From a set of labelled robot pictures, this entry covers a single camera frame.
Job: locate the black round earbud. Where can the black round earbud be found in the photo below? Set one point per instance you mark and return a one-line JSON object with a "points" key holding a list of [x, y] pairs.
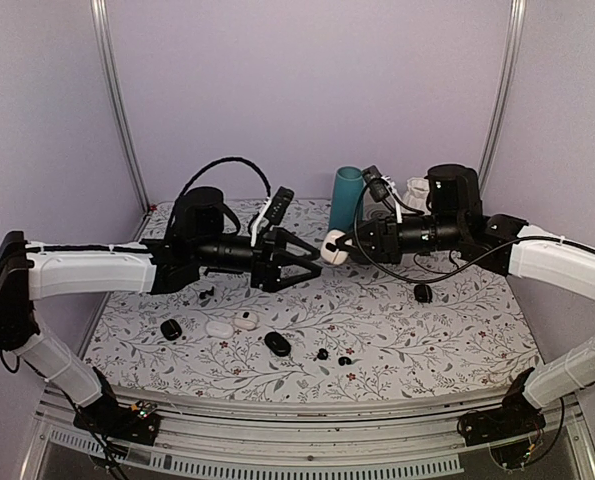
{"points": [[321, 354]]}

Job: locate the black small earbud case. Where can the black small earbud case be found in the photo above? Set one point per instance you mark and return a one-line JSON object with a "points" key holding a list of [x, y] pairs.
{"points": [[171, 330]]}

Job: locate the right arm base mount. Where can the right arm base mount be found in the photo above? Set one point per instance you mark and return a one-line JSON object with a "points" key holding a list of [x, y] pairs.
{"points": [[515, 416]]}

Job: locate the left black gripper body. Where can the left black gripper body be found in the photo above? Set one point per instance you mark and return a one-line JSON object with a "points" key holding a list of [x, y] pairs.
{"points": [[261, 257]]}

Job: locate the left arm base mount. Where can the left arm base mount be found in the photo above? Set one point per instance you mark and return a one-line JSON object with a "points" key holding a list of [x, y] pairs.
{"points": [[106, 417]]}

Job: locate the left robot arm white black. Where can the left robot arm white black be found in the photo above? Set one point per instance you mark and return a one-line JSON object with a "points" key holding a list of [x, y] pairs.
{"points": [[195, 239]]}

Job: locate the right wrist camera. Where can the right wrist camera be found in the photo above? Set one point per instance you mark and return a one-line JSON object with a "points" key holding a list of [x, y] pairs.
{"points": [[383, 191]]}

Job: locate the front aluminium rail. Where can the front aluminium rail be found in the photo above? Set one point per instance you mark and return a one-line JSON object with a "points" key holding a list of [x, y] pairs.
{"points": [[397, 439]]}

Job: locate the black earbud charging case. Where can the black earbud charging case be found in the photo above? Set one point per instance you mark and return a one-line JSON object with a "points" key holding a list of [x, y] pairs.
{"points": [[423, 293]]}

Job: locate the white ribbed vase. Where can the white ribbed vase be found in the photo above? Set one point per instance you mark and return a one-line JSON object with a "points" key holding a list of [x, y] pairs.
{"points": [[417, 193]]}

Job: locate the black earbud pair left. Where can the black earbud pair left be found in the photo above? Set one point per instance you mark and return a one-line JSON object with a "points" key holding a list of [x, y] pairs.
{"points": [[207, 293]]}

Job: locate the teal tall vase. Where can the teal tall vase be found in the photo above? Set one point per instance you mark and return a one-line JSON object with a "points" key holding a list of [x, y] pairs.
{"points": [[347, 188]]}

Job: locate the black oval earbud case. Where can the black oval earbud case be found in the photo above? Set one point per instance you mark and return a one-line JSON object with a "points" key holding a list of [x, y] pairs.
{"points": [[277, 344]]}

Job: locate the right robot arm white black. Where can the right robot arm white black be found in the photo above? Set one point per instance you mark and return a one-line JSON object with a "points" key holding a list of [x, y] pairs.
{"points": [[453, 220]]}

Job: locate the white closed earbud case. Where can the white closed earbud case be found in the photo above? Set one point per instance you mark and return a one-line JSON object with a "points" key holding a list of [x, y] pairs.
{"points": [[219, 329]]}

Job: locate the cream earbud case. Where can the cream earbud case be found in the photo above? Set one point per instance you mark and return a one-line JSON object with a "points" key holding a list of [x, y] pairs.
{"points": [[330, 252]]}

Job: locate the white open earbud case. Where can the white open earbud case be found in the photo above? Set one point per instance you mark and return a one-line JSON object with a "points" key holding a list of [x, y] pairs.
{"points": [[246, 320]]}

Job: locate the floral patterned table mat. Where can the floral patterned table mat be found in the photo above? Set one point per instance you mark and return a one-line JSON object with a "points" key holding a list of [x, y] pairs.
{"points": [[472, 336]]}

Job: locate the left aluminium frame post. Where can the left aluminium frame post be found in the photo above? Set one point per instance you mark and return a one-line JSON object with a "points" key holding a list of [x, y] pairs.
{"points": [[101, 26]]}

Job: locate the aluminium frame post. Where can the aluminium frame post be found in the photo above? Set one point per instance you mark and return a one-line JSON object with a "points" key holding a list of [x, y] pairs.
{"points": [[508, 66], [101, 26]]}

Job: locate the right aluminium frame post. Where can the right aluminium frame post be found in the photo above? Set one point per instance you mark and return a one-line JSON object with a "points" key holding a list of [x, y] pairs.
{"points": [[508, 66]]}

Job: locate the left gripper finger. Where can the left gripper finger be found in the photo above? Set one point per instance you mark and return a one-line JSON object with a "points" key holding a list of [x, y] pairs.
{"points": [[291, 274], [296, 246]]}

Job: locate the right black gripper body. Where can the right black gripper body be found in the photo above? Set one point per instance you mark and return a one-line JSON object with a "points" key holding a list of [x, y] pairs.
{"points": [[389, 241]]}

